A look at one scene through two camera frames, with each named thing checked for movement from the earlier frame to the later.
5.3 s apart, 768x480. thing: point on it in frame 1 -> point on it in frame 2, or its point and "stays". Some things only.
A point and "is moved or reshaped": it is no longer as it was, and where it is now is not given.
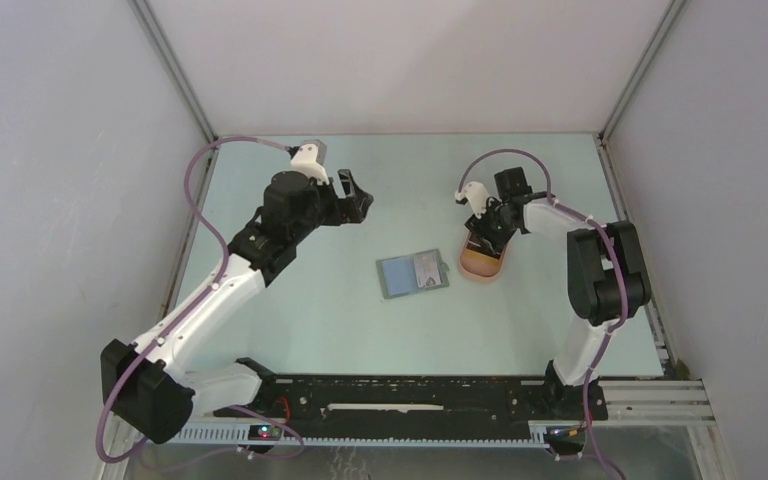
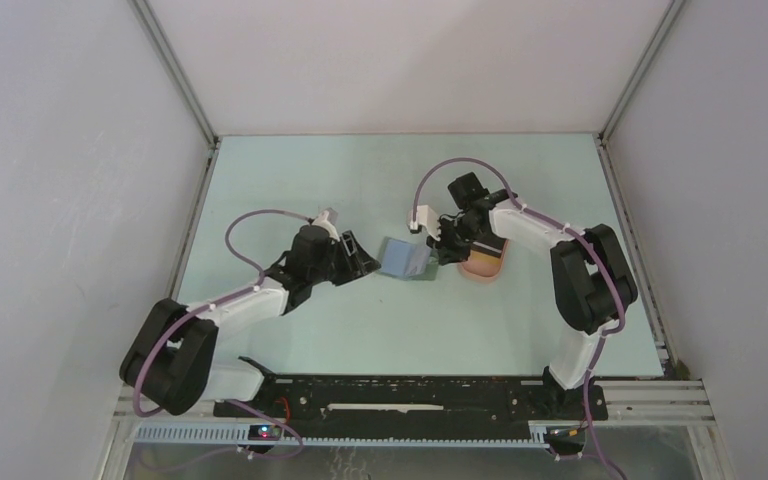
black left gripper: (350, 209) -> (352, 267)
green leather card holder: (412, 273) is moved or reshaped
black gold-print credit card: (485, 247) stays
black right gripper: (481, 228) -> (452, 254)
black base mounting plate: (518, 400) stays
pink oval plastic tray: (480, 269) stays
